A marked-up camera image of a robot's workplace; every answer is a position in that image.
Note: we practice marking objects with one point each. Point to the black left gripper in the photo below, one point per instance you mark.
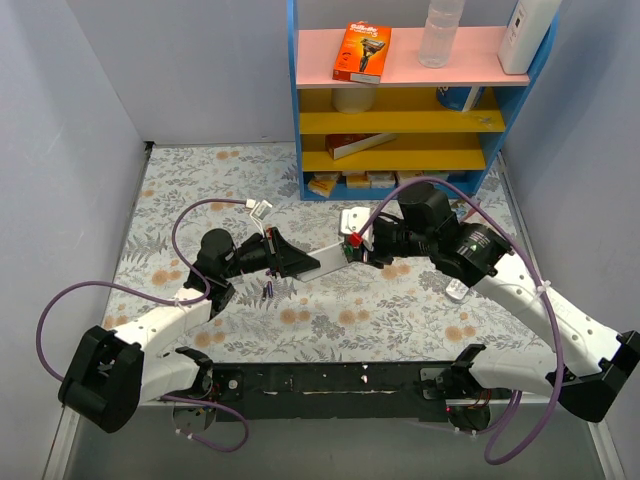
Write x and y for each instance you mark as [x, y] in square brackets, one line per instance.
[273, 251]

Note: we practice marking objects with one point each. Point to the white remote with display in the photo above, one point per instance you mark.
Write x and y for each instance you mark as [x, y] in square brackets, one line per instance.
[331, 258]

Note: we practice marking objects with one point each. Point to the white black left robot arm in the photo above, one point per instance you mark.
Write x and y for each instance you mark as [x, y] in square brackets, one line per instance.
[114, 371]

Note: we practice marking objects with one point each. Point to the small white remote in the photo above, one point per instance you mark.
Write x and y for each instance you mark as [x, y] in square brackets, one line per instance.
[456, 291]

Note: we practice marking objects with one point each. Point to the orange white sponge pack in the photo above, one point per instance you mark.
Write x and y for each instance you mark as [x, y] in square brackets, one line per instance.
[357, 180]

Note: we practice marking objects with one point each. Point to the yellow sponge pack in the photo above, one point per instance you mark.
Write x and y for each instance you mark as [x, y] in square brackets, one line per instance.
[322, 187]

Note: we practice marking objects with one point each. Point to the floral table mat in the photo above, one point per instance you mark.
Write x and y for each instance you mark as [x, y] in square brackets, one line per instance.
[359, 313]

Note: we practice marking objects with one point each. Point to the red white carton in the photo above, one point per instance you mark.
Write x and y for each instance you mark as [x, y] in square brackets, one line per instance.
[342, 145]

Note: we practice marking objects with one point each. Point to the blue shelf unit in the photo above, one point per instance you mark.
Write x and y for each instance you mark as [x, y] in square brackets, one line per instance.
[429, 136]

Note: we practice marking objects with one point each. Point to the white cup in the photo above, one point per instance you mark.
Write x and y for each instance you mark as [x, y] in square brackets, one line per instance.
[354, 100]

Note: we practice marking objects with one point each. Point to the blue white can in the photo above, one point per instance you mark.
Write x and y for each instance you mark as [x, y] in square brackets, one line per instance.
[459, 99]

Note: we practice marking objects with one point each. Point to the orange razor box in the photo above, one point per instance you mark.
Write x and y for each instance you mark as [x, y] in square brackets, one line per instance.
[362, 54]

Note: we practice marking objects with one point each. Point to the clear plastic bottle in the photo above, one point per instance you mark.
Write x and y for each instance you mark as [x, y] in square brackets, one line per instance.
[439, 32]

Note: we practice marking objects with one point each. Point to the white rectangular device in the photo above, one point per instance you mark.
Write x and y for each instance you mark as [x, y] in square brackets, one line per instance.
[525, 31]

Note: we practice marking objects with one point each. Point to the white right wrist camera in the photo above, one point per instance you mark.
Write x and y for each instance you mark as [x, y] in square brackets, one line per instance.
[352, 221]

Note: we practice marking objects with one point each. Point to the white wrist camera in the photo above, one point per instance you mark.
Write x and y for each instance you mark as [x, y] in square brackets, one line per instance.
[258, 212]
[352, 221]

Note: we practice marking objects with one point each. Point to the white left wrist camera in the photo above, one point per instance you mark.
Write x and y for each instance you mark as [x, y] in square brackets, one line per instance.
[258, 212]

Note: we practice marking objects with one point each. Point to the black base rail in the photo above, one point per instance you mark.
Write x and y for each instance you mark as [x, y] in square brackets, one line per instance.
[355, 390]

